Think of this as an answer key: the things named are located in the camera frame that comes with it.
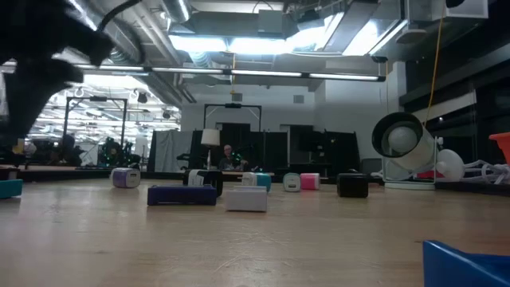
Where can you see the floor lamp white shade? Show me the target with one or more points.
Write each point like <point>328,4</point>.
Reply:
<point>210,137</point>

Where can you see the orange plastic basket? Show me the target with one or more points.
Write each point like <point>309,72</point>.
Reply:
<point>503,145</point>

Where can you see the teal box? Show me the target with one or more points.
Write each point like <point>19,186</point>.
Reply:
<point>10,188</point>

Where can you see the dark purple box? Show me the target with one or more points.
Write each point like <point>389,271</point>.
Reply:
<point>181,196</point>

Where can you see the black partition wall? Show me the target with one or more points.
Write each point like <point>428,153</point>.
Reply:
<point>318,151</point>

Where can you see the silver ventilation duct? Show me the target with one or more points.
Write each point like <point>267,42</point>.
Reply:
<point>177,10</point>

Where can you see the white box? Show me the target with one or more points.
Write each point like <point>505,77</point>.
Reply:
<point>246,199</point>

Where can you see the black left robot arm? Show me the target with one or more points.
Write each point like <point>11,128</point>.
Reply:
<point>32,32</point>

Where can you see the black white charger cube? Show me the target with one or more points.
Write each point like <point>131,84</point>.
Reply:
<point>207,177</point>

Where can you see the white spot lamp on stand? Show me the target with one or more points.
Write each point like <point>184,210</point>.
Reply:
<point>418,151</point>

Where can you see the red object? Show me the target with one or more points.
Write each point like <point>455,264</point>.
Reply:
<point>425,175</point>

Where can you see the white purple charger cube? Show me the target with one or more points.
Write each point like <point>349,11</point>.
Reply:
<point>125,178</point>

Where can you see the grey curtain panel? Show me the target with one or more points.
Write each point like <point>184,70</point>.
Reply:
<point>171,149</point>

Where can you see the black background robot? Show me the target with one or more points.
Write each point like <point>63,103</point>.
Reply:
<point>115,153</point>

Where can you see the grey chair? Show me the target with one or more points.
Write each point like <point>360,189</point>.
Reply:
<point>370,166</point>

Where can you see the person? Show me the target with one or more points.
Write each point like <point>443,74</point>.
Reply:
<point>68,149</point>
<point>228,159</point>

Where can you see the long ceiling light bar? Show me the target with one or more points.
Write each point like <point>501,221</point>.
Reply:
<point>263,73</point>

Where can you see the black camera rig frame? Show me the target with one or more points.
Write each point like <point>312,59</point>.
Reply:
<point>95,98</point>
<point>233,105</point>

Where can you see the blue plastic basket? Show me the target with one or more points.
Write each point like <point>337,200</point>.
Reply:
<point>458,267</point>

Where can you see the pink charger cube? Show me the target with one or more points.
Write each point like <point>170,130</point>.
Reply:
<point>310,182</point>

